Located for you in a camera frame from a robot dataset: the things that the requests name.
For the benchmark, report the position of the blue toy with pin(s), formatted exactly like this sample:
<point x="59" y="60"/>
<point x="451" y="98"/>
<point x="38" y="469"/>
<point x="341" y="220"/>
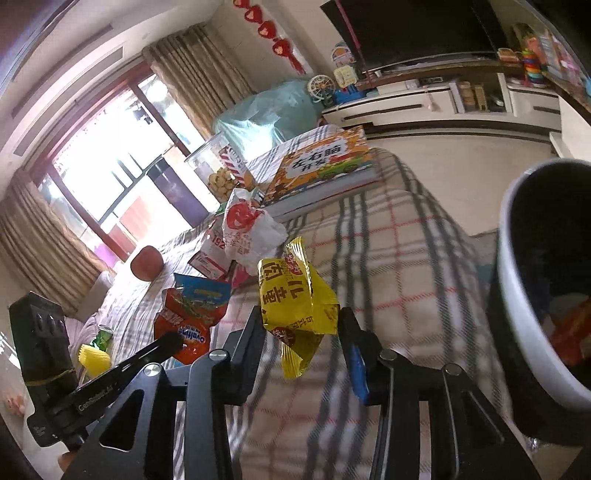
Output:
<point x="351" y="95"/>

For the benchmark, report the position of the purple bottle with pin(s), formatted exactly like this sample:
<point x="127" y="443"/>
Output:
<point x="178" y="194"/>

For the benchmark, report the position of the yellow snack wrapper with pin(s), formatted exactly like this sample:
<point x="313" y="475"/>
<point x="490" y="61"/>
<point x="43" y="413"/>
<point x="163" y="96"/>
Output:
<point x="295" y="300"/>

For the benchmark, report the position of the beige curtain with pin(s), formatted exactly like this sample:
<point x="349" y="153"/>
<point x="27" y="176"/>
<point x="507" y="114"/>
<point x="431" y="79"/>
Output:
<point x="41" y="240"/>
<point x="194" y="69"/>

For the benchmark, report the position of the white television cabinet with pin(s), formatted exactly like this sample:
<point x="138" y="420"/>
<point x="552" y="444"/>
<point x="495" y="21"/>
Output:
<point x="438" y="101"/>

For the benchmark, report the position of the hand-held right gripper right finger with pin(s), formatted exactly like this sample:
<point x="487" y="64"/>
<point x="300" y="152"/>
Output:
<point x="359" y="374"/>

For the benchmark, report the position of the orange puzzle box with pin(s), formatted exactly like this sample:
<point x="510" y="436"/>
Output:
<point x="323" y="166"/>

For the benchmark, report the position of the black television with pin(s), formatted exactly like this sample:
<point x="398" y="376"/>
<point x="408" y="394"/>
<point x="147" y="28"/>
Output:
<point x="415" y="32"/>

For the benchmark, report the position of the white-rimmed bin with black bag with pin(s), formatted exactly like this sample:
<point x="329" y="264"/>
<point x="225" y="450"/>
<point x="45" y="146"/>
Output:
<point x="508" y="277"/>

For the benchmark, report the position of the red heart hanging decoration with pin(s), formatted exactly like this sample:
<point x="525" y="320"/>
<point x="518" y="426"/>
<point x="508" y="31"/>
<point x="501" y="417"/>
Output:
<point x="272" y="32"/>

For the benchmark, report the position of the white plastic bag red print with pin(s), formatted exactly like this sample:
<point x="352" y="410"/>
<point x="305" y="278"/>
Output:
<point x="249" y="230"/>

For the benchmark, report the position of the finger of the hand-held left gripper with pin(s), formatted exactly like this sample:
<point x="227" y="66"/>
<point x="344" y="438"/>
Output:
<point x="157" y="353"/>

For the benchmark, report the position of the green can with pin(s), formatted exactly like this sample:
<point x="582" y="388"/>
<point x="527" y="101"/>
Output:
<point x="104" y="337"/>

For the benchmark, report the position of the teal covered armchair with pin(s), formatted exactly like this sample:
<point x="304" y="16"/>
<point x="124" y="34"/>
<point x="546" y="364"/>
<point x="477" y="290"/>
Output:
<point x="263" y="115"/>

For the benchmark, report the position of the pink sofa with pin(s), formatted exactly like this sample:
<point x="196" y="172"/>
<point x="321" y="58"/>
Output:
<point x="92" y="297"/>

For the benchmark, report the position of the marble top coffee table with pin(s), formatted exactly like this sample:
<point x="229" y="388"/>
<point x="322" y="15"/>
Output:
<point x="575" y="101"/>

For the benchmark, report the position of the orange-red snack wrapper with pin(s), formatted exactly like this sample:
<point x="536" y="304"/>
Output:
<point x="184" y="318"/>

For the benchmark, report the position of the colourful toy card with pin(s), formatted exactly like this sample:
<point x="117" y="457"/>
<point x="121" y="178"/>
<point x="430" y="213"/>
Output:
<point x="342" y="54"/>

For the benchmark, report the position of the clear cookie jar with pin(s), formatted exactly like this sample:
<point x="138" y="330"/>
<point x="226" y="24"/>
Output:
<point x="217" y="175"/>

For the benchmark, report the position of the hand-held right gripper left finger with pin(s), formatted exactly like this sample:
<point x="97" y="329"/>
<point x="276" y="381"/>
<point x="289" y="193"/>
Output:
<point x="247" y="364"/>

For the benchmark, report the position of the yellow plastic bottle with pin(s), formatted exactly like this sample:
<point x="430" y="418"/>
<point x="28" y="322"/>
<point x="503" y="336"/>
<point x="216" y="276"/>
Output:
<point x="94" y="360"/>

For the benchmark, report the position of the red white flat carton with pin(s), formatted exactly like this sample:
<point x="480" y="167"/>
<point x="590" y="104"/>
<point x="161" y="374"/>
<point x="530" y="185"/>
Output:
<point x="207" y="258"/>

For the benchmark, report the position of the plaid blanket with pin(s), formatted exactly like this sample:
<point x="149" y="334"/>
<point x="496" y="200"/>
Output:
<point x="392" y="277"/>

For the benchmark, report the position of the ferris wheel toy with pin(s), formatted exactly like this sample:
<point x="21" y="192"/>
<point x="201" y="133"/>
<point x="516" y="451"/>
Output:
<point x="321" y="90"/>

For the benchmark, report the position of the sliding glass door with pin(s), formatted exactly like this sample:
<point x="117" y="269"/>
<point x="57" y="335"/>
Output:
<point x="106" y="170"/>

